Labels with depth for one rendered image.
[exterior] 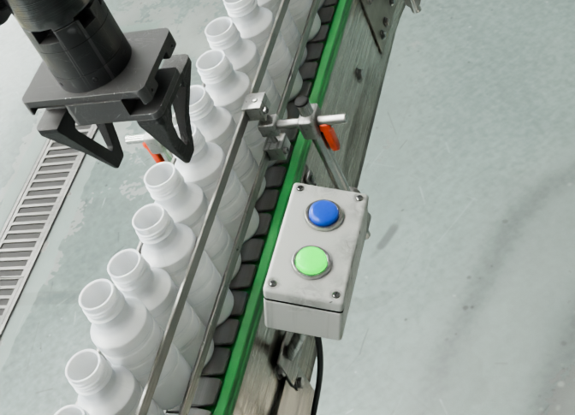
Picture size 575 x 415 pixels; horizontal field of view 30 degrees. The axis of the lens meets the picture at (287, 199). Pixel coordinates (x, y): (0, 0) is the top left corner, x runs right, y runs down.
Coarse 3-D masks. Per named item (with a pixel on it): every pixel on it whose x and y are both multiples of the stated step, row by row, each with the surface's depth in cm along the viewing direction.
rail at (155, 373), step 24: (288, 0) 137; (312, 24) 144; (264, 72) 129; (288, 96) 135; (240, 120) 123; (264, 168) 127; (216, 192) 116; (240, 240) 120; (192, 264) 110; (216, 312) 114; (168, 336) 105; (192, 384) 108; (144, 408) 100
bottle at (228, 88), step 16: (208, 64) 126; (224, 64) 123; (208, 80) 124; (224, 80) 124; (240, 80) 125; (224, 96) 125; (240, 96) 125; (240, 112) 126; (256, 128) 128; (256, 144) 130; (256, 160) 131
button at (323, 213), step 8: (320, 200) 108; (312, 208) 108; (320, 208) 108; (328, 208) 108; (336, 208) 108; (312, 216) 107; (320, 216) 107; (328, 216) 107; (336, 216) 107; (320, 224) 107; (328, 224) 107
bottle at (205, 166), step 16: (176, 128) 118; (192, 128) 118; (208, 144) 119; (176, 160) 120; (192, 160) 117; (208, 160) 118; (224, 160) 119; (192, 176) 118; (208, 176) 117; (208, 192) 119; (224, 192) 120; (240, 192) 122; (224, 208) 121; (240, 208) 122; (224, 224) 123; (256, 224) 125
